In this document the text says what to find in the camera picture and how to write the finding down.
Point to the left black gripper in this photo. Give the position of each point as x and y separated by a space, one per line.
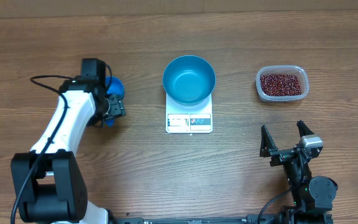
118 108

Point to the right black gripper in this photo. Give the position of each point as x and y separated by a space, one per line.
268 150

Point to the blue plastic scoop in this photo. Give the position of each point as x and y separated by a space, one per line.
114 86

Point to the blue bowl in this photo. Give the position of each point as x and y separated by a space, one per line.
189 79

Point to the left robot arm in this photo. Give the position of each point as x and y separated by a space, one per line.
47 181

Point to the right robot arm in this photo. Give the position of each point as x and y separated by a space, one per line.
312 196

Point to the white digital kitchen scale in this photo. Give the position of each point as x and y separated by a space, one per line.
189 119

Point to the red beans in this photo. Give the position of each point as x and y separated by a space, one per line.
274 84

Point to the clear plastic container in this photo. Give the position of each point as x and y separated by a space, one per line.
283 69

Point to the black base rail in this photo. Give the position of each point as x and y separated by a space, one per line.
250 219

